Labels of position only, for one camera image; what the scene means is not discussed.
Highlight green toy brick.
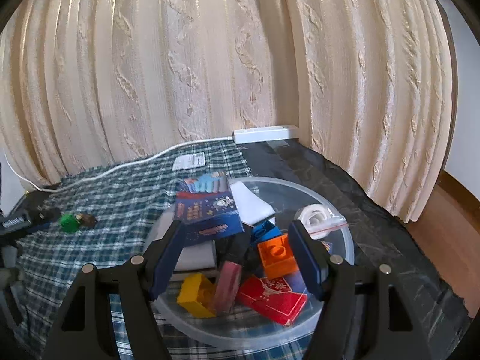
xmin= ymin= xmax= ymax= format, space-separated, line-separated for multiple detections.
xmin=59 ymin=214 xmax=80 ymax=234

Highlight brown small bottle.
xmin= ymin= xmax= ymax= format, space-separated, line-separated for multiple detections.
xmin=75 ymin=213 xmax=98 ymax=228

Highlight orange toy brick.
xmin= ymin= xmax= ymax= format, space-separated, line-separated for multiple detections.
xmin=257 ymin=235 xmax=299 ymax=281

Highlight blue toy brick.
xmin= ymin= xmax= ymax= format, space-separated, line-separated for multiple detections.
xmin=250 ymin=220 xmax=282 ymax=245

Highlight maroon small box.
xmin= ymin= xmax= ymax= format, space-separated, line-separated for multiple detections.
xmin=212 ymin=261 xmax=242 ymax=314

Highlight blue card box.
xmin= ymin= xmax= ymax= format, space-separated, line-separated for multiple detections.
xmin=174 ymin=172 xmax=243 ymax=246

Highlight plaid blue tablecloth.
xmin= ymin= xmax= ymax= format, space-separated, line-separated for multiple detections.
xmin=14 ymin=149 xmax=313 ymax=360

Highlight red card box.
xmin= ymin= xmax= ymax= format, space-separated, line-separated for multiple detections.
xmin=236 ymin=272 xmax=308 ymax=327

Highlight clear plastic bowl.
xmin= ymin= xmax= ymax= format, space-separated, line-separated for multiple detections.
xmin=154 ymin=177 xmax=355 ymax=350

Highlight yellow toy brick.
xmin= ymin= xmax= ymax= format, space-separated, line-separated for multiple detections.
xmin=176 ymin=273 xmax=216 ymax=319

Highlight white foam block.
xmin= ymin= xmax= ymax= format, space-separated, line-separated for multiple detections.
xmin=155 ymin=181 xmax=275 ymax=275

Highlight beige patterned curtain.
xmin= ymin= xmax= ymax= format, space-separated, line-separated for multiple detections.
xmin=1 ymin=0 xmax=452 ymax=222

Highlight white paper label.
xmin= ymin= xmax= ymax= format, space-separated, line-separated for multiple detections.
xmin=172 ymin=152 xmax=206 ymax=172

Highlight white power strip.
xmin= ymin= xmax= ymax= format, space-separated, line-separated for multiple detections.
xmin=233 ymin=125 xmax=299 ymax=144

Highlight white power cable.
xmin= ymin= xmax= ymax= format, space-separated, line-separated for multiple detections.
xmin=3 ymin=136 xmax=235 ymax=193

